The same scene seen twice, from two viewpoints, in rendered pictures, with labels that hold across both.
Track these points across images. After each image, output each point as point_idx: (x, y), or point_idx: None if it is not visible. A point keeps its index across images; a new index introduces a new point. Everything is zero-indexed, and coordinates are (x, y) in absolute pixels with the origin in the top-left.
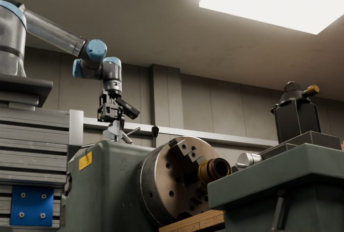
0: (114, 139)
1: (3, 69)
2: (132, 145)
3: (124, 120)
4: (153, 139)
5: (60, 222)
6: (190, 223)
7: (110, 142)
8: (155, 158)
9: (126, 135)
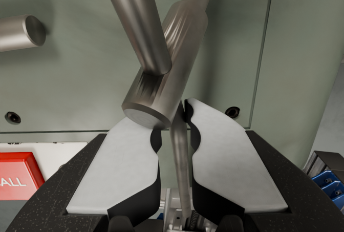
0: (185, 130)
1: None
2: (330, 84)
3: (327, 195)
4: None
5: (341, 155)
6: None
7: (307, 157)
8: None
9: (169, 55)
